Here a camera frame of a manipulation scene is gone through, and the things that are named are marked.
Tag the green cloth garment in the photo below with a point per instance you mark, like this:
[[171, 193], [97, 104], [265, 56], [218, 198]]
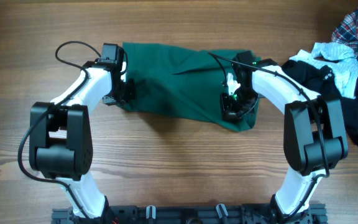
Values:
[[182, 83]]

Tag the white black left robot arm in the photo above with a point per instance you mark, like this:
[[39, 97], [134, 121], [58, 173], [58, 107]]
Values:
[[60, 140]]

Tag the black cloth garment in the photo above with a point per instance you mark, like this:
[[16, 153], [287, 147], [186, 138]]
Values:
[[321, 80]]

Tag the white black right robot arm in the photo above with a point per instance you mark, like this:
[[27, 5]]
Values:
[[314, 138]]

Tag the white light-blue striped shirt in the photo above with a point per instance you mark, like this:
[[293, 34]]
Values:
[[340, 58]]

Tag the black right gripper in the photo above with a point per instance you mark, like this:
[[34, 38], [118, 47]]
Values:
[[228, 112]]

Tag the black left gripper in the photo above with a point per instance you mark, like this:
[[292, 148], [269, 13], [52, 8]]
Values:
[[130, 94]]

